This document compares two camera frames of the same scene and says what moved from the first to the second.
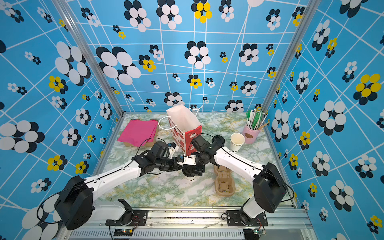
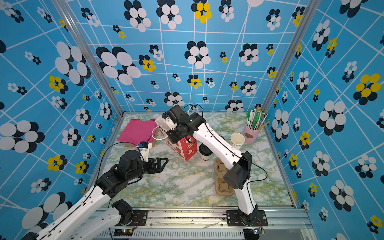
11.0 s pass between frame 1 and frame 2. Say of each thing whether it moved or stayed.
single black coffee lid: moved
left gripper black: moved
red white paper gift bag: moved
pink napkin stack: stayed
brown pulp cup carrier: stayed
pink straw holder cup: stayed
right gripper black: moved
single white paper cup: moved
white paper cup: stayed
